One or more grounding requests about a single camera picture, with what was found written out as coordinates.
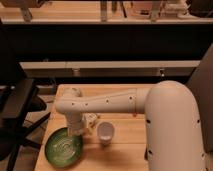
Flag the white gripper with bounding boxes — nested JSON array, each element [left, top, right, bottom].
[[67, 113, 99, 136]]

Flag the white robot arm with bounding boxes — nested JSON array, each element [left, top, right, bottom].
[[56, 81, 206, 171]]

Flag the green ceramic bowl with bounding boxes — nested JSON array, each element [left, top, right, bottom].
[[45, 127, 83, 168]]

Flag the black office chair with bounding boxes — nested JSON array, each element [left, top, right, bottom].
[[0, 79, 50, 171]]

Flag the grey panel at right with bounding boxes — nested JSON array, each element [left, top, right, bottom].
[[187, 43, 213, 153]]

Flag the grey horizontal rail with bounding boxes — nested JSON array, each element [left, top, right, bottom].
[[21, 60, 200, 78]]

